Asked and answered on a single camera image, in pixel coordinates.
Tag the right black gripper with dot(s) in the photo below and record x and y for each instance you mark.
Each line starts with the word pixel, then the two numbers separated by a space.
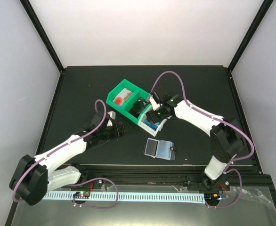
pixel 154 117

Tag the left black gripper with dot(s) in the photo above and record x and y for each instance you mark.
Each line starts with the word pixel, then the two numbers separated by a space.
pixel 118 131

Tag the white plastic card bin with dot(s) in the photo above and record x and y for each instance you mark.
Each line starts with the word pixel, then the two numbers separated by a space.
pixel 152 129

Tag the green double compartment bin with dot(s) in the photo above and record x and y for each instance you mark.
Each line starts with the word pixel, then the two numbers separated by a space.
pixel 124 108

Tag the clear sleeve card holder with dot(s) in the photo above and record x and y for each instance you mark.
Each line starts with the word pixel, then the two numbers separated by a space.
pixel 165 150

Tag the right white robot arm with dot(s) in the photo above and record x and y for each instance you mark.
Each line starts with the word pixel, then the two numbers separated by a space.
pixel 226 142

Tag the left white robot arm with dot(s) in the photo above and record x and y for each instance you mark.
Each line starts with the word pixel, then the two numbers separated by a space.
pixel 36 176

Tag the blue cards in bin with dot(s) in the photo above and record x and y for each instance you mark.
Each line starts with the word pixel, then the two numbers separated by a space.
pixel 153 126

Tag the red and white cards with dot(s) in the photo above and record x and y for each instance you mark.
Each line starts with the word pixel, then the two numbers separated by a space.
pixel 122 96

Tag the left circuit board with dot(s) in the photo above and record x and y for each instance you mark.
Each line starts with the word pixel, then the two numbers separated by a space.
pixel 82 195

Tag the circuit board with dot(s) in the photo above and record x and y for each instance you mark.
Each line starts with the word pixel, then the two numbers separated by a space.
pixel 82 195
pixel 215 196

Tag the right circuit board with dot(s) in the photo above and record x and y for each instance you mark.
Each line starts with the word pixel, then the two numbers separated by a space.
pixel 215 196

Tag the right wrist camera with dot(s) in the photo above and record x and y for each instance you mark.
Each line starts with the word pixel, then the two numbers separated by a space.
pixel 156 99

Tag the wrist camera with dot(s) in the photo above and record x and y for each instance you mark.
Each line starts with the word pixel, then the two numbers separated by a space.
pixel 111 117
pixel 156 99

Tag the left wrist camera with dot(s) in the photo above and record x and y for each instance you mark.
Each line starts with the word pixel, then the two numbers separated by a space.
pixel 111 117

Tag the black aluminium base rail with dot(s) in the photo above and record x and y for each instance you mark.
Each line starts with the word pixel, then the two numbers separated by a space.
pixel 169 175

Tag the white slotted cable duct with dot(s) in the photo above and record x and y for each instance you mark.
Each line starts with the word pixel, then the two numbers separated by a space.
pixel 128 197

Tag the left black frame post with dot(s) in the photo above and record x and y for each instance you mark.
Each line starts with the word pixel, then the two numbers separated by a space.
pixel 42 33

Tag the black frame post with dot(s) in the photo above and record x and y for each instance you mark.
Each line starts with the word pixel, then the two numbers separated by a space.
pixel 266 4
pixel 42 33

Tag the right black frame post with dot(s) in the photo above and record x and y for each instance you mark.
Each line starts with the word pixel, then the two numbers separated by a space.
pixel 266 4

